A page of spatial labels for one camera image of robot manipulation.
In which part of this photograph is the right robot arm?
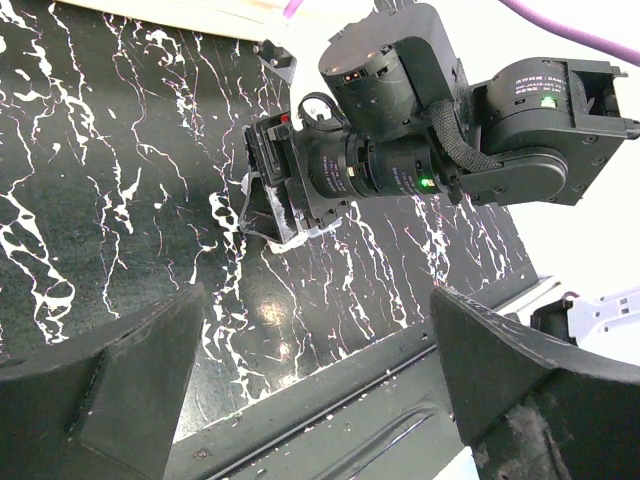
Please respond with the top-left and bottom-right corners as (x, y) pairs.
(239, 3), (639, 245)

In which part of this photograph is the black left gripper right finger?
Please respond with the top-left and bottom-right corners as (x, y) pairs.
(430, 287), (639, 479)

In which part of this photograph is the white rectangular dish tub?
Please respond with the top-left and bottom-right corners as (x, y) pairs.
(66, 0), (289, 41)

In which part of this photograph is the clear weekly pill organizer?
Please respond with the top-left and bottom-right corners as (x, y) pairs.
(239, 172), (344, 254)

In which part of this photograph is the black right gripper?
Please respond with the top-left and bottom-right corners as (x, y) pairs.
(238, 114), (445, 245)

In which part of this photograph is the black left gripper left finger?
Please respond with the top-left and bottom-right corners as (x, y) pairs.
(1, 284), (205, 479)

